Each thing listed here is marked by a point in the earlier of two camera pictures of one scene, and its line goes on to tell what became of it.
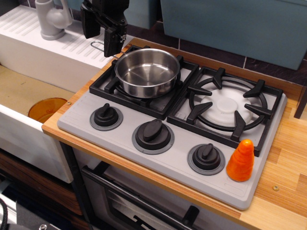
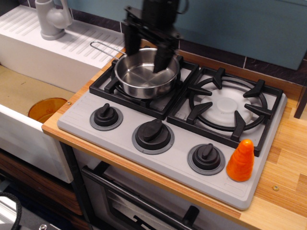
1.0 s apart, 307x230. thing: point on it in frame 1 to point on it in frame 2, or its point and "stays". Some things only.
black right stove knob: [206, 159] stays
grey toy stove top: [192, 159] stays
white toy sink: [33, 69] stays
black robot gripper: [110, 13] to [155, 23]
